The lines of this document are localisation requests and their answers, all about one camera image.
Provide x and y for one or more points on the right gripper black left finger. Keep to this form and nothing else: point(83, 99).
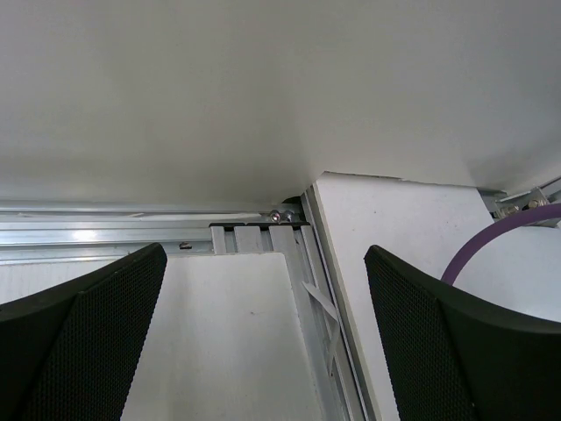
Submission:
point(70, 352)

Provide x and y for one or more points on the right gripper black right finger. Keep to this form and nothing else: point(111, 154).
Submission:
point(453, 356)

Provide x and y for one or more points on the white front cover board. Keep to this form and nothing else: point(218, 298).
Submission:
point(225, 343)

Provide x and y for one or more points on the aluminium frame rails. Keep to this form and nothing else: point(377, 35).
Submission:
point(500, 248)

